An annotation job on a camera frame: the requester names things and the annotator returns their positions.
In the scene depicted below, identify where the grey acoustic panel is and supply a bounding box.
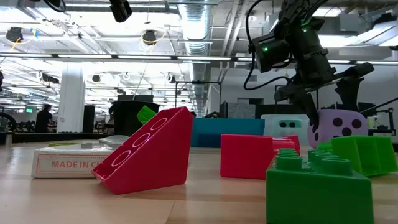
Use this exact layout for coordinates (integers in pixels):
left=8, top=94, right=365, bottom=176
left=228, top=102, right=256, bottom=119

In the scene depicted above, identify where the small green toy brick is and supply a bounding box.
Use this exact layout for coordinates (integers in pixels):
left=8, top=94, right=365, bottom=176
left=317, top=135, right=398, bottom=177

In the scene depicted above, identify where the purple foam die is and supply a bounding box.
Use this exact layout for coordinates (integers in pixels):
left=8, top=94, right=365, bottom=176
left=307, top=108, right=369, bottom=149

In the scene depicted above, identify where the clear plastic bin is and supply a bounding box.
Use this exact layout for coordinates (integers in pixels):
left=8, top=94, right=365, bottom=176
left=260, top=114, right=312, bottom=146

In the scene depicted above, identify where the black ceiling-hung device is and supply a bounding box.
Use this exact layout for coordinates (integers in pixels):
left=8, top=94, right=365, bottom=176
left=6, top=26, right=24, bottom=43
left=142, top=29, right=158, bottom=47

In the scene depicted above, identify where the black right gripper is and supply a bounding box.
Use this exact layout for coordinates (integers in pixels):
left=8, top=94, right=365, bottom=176
left=274, top=46, right=375, bottom=129

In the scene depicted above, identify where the black tall cabinet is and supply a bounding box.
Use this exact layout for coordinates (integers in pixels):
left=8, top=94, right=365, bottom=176
left=83, top=105, right=96, bottom=134

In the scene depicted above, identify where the dark green toy brick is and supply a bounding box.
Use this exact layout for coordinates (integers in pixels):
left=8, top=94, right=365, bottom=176
left=266, top=148, right=375, bottom=224

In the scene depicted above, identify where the cyan foam die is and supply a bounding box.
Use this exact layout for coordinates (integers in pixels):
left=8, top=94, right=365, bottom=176
left=277, top=119, right=302, bottom=129

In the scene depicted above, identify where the white pillar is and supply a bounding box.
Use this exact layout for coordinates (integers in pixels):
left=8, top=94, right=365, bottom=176
left=57, top=63, right=86, bottom=134

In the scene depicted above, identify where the person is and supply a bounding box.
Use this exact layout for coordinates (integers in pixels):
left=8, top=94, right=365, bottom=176
left=34, top=104, right=53, bottom=134

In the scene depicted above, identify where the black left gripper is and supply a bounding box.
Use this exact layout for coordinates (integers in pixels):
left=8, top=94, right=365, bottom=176
left=109, top=0, right=133, bottom=23

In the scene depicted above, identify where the green plastic basket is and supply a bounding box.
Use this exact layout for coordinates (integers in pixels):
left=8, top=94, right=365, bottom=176
left=136, top=105, right=159, bottom=125

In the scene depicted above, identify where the black gantry frame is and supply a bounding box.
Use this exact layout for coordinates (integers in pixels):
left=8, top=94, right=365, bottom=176
left=175, top=80, right=223, bottom=116

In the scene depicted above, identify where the black background desk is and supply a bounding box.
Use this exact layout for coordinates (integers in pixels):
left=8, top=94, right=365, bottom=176
left=368, top=128, right=397, bottom=137

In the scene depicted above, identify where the long ceiling light rail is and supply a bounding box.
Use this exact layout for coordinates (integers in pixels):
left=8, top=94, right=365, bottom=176
left=0, top=53, right=398, bottom=65

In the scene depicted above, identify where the red white playing card box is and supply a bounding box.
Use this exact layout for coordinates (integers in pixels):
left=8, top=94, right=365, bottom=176
left=30, top=143, right=116, bottom=179

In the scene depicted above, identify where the blue plastic bin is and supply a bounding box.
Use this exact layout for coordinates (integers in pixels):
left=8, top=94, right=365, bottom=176
left=190, top=118, right=266, bottom=148

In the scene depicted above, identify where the silver ribbed ceiling duct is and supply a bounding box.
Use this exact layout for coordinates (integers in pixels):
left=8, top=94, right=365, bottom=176
left=177, top=0, right=215, bottom=118

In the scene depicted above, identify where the large red toy brick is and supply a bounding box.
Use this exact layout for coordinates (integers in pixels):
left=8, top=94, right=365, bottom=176
left=220, top=134, right=302, bottom=180

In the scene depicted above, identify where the red sloped toy brick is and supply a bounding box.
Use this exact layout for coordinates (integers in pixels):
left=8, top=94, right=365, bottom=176
left=91, top=106, right=193, bottom=195

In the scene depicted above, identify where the dark background monitor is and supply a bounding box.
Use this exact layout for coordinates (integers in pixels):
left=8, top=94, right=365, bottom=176
left=117, top=95, right=154, bottom=103

